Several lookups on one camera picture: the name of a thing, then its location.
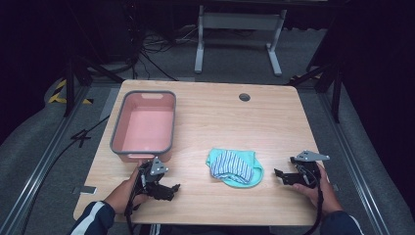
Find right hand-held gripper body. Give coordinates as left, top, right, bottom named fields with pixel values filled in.
left=289, top=149, right=331, bottom=189

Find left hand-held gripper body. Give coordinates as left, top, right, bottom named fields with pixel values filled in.
left=137, top=156, right=170, bottom=200

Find person's left hand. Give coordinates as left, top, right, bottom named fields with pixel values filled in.
left=105, top=160, right=152, bottom=215

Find person's right hand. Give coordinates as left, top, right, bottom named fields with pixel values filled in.
left=292, top=163, right=345, bottom=217

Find teal towel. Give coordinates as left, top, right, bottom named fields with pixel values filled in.
left=205, top=147, right=265, bottom=190

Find blue white striped cloth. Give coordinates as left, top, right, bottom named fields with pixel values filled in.
left=209, top=150, right=255, bottom=185

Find pink basin with grey rim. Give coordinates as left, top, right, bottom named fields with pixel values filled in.
left=110, top=89, right=177, bottom=164

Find grey tape piece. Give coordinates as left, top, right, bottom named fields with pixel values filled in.
left=71, top=185, right=98, bottom=196

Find black tape cross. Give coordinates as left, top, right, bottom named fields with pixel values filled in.
left=70, top=128, right=93, bottom=149

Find black metal stand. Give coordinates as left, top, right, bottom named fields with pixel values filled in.
left=63, top=54, right=125, bottom=118
left=288, top=61, right=345, bottom=124

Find yellow black hazard tape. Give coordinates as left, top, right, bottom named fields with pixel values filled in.
left=47, top=78, right=94, bottom=106

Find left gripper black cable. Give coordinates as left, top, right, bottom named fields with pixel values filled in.
left=123, top=169, right=146, bottom=235

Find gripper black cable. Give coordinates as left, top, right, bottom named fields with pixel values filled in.
left=302, top=187, right=325, bottom=235
left=123, top=169, right=146, bottom=235

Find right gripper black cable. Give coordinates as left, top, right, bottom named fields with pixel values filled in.
left=302, top=187, right=325, bottom=235

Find aluminium floor rail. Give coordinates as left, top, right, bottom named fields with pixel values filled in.
left=317, top=92, right=392, bottom=235
left=0, top=85, right=93, bottom=235

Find black floor cable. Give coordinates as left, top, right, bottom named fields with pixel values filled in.
left=19, top=115, right=112, bottom=235

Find white metal table frame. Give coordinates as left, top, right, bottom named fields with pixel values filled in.
left=194, top=4, right=289, bottom=78

